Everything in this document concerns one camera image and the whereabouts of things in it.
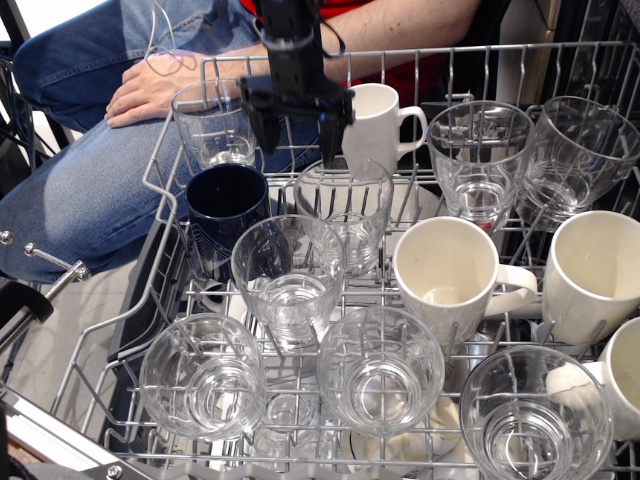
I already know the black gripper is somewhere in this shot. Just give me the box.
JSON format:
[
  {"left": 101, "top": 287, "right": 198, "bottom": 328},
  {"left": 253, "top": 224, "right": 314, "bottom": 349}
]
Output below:
[{"left": 240, "top": 1, "right": 354, "bottom": 168}]

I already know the clear glass cup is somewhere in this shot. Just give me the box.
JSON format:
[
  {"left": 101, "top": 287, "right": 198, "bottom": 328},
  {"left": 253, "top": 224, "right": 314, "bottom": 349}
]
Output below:
[
  {"left": 231, "top": 214, "right": 346, "bottom": 352},
  {"left": 171, "top": 78, "right": 257, "bottom": 170},
  {"left": 516, "top": 96, "right": 639, "bottom": 232},
  {"left": 293, "top": 155, "right": 394, "bottom": 277},
  {"left": 459, "top": 346, "right": 613, "bottom": 479},
  {"left": 426, "top": 100, "right": 534, "bottom": 232},
  {"left": 139, "top": 313, "right": 267, "bottom": 441},
  {"left": 317, "top": 306, "right": 445, "bottom": 437}
]

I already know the person's bare forearm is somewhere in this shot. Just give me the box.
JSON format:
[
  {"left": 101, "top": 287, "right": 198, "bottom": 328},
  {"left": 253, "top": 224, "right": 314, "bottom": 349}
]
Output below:
[{"left": 202, "top": 0, "right": 481, "bottom": 96}]

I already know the person's resting hand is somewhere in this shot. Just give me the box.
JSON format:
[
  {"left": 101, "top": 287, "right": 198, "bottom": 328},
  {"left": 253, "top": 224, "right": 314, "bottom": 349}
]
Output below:
[{"left": 104, "top": 50, "right": 205, "bottom": 128}]

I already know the white mug back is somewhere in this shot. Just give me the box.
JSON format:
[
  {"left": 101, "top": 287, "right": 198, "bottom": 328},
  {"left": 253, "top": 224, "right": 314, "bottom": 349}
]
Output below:
[{"left": 341, "top": 83, "right": 428, "bottom": 174}]

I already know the dark blue mug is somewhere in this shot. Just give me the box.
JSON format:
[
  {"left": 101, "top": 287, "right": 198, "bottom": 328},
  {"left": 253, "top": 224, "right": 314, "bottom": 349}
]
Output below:
[{"left": 185, "top": 163, "right": 271, "bottom": 283}]

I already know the cream mug centre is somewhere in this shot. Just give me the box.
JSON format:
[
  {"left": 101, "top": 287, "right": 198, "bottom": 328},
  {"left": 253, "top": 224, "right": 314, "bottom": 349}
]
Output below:
[{"left": 393, "top": 216, "right": 538, "bottom": 346}]

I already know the cream mug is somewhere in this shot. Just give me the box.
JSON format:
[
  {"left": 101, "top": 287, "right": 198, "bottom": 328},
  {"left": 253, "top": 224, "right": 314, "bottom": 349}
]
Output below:
[
  {"left": 393, "top": 216, "right": 538, "bottom": 346},
  {"left": 583, "top": 317, "right": 640, "bottom": 441},
  {"left": 542, "top": 210, "right": 639, "bottom": 345}
]

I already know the small clear glass below rack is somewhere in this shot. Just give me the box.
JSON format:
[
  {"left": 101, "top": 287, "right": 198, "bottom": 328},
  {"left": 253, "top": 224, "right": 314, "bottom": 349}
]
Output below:
[{"left": 253, "top": 393, "right": 319, "bottom": 458}]

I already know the metal clamp with black pad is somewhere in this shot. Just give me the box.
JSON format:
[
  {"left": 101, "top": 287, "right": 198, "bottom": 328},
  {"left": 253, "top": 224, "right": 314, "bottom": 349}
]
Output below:
[{"left": 1, "top": 243, "right": 91, "bottom": 353}]

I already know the cream mug lower right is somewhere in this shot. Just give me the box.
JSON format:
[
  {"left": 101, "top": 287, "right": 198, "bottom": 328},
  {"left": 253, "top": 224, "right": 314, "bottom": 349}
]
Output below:
[{"left": 583, "top": 317, "right": 640, "bottom": 441}]

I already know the white thin cable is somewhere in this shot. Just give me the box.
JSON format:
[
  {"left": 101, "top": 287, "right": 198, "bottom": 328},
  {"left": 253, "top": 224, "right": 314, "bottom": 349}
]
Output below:
[{"left": 144, "top": 0, "right": 199, "bottom": 74}]

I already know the grey wire dishwasher rack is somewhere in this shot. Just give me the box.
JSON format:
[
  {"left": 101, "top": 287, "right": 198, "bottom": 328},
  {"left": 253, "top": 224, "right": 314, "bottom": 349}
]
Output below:
[{"left": 51, "top": 40, "right": 639, "bottom": 479}]

